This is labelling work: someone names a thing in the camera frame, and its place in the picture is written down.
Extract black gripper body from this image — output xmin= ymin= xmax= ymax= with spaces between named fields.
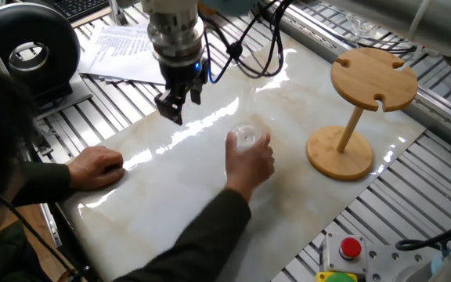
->
xmin=157 ymin=57 xmax=211 ymax=94

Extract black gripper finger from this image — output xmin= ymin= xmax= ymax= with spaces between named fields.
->
xmin=153 ymin=84 xmax=190 ymax=126
xmin=189 ymin=76 xmax=210 ymax=106

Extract clear stemmed glass cup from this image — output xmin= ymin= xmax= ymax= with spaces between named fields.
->
xmin=231 ymin=124 xmax=269 ymax=153

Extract left forearm dark sleeve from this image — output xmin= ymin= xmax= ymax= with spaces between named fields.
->
xmin=12 ymin=161 xmax=74 ymax=208

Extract right forearm dark sleeve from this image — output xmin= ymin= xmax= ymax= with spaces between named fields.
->
xmin=111 ymin=189 xmax=252 ymax=282

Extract person right hand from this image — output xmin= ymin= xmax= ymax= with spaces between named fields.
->
xmin=224 ymin=131 xmax=276 ymax=203

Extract person left hand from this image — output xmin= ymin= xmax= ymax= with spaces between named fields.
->
xmin=67 ymin=146 xmax=126 ymax=192

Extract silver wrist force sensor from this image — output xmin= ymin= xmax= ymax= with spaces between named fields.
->
xmin=146 ymin=14 xmax=206 ymax=68

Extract large printed paper sheet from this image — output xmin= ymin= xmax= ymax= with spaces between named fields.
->
xmin=78 ymin=23 xmax=168 ymax=85

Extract marble pattern slab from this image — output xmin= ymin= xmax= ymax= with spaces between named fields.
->
xmin=63 ymin=34 xmax=427 ymax=282

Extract silver metal stand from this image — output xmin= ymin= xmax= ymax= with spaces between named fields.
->
xmin=106 ymin=0 xmax=129 ymax=27

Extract black keyboard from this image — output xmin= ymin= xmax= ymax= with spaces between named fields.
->
xmin=51 ymin=0 xmax=111 ymax=23

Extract round wooden glass rack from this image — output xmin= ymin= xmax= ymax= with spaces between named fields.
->
xmin=305 ymin=46 xmax=419 ymax=182

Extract clear glass jug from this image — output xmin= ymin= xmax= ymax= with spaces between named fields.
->
xmin=346 ymin=13 xmax=379 ymax=38

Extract grey box red button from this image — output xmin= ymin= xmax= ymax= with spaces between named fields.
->
xmin=321 ymin=233 xmax=370 ymax=277

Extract yellow box green button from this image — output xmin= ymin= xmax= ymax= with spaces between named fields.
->
xmin=314 ymin=271 xmax=359 ymax=282

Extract silver base mounting plate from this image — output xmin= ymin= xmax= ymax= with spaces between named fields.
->
xmin=366 ymin=244 xmax=426 ymax=282

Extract blue cable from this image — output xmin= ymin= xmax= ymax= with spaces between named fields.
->
xmin=204 ymin=38 xmax=226 ymax=85

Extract black wrist cable bundle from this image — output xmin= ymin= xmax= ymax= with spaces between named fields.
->
xmin=200 ymin=0 xmax=294 ymax=79

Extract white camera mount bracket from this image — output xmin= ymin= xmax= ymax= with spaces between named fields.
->
xmin=141 ymin=0 xmax=200 ymax=17

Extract black round ring device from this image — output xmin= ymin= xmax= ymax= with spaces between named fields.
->
xmin=0 ymin=2 xmax=94 ymax=121

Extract thin black cable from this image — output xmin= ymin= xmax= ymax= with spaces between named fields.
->
xmin=0 ymin=172 xmax=82 ymax=282

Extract black cables along rail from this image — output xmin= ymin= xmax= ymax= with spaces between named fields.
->
xmin=360 ymin=34 xmax=418 ymax=55

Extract aluminium frame rail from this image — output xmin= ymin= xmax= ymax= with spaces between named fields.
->
xmin=262 ymin=0 xmax=451 ymax=157

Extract thick black base cable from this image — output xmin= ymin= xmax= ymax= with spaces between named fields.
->
xmin=395 ymin=223 xmax=451 ymax=251

